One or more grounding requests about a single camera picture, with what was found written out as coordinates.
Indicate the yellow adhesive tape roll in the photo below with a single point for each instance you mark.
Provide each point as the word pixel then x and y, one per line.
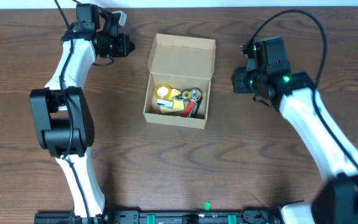
pixel 162 92

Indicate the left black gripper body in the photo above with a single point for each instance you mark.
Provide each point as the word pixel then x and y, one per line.
pixel 122 45

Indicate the black correction tape dispenser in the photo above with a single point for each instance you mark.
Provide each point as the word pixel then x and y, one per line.
pixel 192 94

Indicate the yellow blue highlighter marker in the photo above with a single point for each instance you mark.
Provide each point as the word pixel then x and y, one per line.
pixel 175 93

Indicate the small green clip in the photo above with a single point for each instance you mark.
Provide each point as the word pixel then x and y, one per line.
pixel 207 206

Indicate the red black stapler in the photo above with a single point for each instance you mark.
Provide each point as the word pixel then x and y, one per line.
pixel 191 111

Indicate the yellow sticky note pad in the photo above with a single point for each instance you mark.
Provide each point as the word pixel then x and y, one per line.
pixel 177 106

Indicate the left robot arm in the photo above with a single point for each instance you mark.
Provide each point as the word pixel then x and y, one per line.
pixel 63 122

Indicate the black mounting rail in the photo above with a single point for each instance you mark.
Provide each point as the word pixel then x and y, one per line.
pixel 247 216

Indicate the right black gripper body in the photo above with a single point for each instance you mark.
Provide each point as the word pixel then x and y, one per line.
pixel 239 80

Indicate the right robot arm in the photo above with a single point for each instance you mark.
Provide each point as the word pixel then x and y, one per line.
pixel 268 76

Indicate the cardboard box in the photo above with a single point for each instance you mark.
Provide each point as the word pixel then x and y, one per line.
pixel 183 63

